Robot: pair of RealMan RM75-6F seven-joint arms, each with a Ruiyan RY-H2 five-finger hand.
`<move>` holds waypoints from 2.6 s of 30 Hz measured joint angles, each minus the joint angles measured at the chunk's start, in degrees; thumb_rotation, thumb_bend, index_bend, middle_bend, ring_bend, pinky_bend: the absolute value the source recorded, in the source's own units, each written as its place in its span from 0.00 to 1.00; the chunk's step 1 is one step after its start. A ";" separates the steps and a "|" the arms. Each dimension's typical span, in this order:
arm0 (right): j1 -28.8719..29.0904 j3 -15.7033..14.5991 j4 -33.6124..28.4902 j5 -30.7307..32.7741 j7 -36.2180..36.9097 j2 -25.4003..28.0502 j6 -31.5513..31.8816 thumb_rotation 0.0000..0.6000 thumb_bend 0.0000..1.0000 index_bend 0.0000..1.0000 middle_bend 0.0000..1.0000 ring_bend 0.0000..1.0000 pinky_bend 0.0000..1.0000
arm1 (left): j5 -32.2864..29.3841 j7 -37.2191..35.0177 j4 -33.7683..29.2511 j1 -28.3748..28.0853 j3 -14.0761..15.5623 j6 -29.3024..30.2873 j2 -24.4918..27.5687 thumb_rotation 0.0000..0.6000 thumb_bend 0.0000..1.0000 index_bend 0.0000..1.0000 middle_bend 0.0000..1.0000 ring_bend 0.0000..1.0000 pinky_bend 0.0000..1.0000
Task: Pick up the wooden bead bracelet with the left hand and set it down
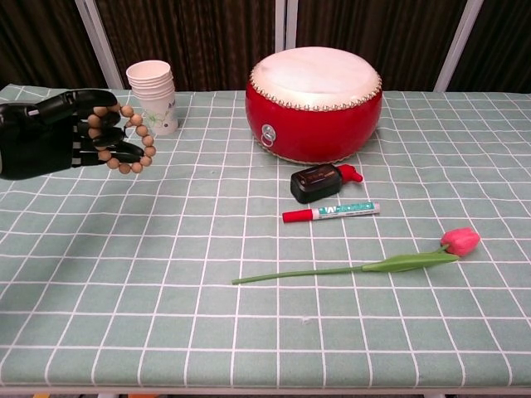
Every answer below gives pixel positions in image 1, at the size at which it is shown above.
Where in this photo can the red drum with white skin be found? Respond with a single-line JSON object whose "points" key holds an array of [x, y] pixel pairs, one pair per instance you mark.
{"points": [[311, 124]]}

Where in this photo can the red capped whiteboard marker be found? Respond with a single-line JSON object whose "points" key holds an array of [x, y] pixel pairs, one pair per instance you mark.
{"points": [[332, 212]]}

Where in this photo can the green checked tablecloth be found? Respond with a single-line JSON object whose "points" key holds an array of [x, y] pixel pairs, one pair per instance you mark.
{"points": [[124, 290]]}

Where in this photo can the white partition frame post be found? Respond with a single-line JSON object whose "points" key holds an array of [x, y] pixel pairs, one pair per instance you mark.
{"points": [[97, 41], [285, 25], [458, 45]]}

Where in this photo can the dark ink bottle red cap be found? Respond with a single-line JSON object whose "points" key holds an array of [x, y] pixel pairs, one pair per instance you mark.
{"points": [[313, 184]]}

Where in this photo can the stack of white paper cups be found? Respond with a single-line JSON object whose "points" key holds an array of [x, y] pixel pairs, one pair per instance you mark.
{"points": [[159, 89]]}

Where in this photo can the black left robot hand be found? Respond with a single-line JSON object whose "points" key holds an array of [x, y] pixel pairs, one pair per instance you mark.
{"points": [[33, 141]]}

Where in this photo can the artificial pink tulip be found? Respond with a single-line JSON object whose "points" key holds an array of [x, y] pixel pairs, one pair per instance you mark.
{"points": [[458, 242]]}

